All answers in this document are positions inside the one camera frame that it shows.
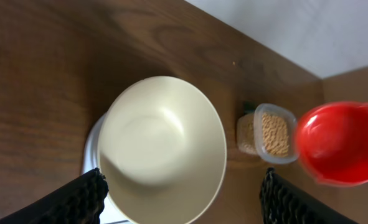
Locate clear plastic bean container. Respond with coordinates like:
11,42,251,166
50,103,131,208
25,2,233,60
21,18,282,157
236,103,298,164

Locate red measuring scoop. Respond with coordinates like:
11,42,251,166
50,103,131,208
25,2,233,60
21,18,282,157
294,101,368,187

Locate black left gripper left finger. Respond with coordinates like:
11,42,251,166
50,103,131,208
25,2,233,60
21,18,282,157
0,168,109,224

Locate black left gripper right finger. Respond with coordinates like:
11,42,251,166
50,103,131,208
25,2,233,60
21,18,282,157
259,167,356,224

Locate white digital kitchen scale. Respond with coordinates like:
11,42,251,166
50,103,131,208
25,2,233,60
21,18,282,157
81,114,131,224

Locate cream bowl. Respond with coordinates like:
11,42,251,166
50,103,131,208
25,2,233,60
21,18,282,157
97,76,227,223

